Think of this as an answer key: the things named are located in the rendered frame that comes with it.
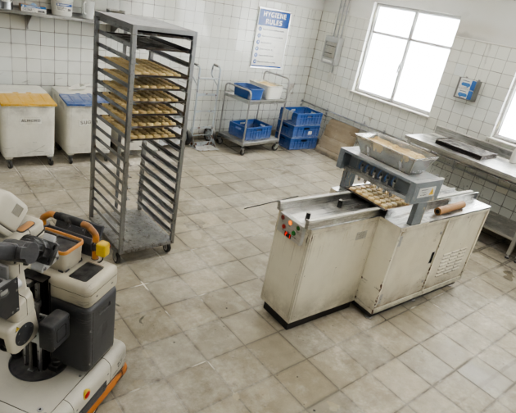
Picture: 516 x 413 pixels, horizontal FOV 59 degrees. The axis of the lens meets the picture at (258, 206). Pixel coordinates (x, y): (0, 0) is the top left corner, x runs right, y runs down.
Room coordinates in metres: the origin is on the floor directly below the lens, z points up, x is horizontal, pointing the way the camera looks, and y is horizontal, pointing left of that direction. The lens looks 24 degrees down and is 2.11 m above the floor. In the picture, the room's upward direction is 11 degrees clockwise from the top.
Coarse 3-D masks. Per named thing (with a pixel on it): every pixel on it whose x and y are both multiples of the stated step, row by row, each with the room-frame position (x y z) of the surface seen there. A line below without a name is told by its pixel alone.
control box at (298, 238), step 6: (288, 216) 2.77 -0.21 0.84; (282, 222) 2.80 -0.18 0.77; (294, 222) 2.72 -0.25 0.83; (300, 222) 2.72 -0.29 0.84; (282, 228) 2.80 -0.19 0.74; (288, 228) 2.75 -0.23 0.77; (294, 228) 2.71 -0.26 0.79; (300, 228) 2.67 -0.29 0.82; (300, 234) 2.66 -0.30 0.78; (294, 240) 2.69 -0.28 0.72; (300, 240) 2.66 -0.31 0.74
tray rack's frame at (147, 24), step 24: (96, 24) 3.49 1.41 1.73; (120, 24) 3.17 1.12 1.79; (144, 24) 3.20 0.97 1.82; (168, 24) 3.56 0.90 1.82; (96, 48) 3.49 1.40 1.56; (96, 72) 3.49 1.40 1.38; (96, 96) 3.50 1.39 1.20; (96, 120) 3.50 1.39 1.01; (96, 216) 3.52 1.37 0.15; (144, 216) 3.69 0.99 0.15; (144, 240) 3.28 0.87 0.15; (168, 240) 3.35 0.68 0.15
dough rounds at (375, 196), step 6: (360, 186) 3.41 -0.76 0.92; (366, 186) 3.44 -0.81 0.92; (372, 186) 3.47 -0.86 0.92; (360, 192) 3.28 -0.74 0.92; (366, 192) 3.32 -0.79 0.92; (372, 192) 3.33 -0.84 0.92; (378, 192) 3.36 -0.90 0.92; (372, 198) 3.19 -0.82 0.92; (378, 198) 3.23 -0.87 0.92; (384, 198) 3.25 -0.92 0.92; (390, 198) 3.27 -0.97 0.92; (396, 198) 3.29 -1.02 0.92; (378, 204) 3.14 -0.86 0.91; (384, 204) 3.12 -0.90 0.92; (390, 204) 3.15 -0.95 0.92; (396, 204) 3.18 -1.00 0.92; (402, 204) 3.24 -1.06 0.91; (408, 204) 3.27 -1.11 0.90
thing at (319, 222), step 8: (464, 192) 3.85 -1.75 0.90; (472, 192) 3.92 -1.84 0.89; (368, 208) 3.04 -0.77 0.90; (376, 208) 3.07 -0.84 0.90; (328, 216) 2.76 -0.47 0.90; (336, 216) 2.79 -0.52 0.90; (344, 216) 2.84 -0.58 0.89; (352, 216) 2.90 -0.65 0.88; (360, 216) 2.95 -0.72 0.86; (368, 216) 3.01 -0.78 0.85; (312, 224) 2.65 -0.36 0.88; (320, 224) 2.70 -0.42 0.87; (328, 224) 2.75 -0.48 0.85; (336, 224) 2.80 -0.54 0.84
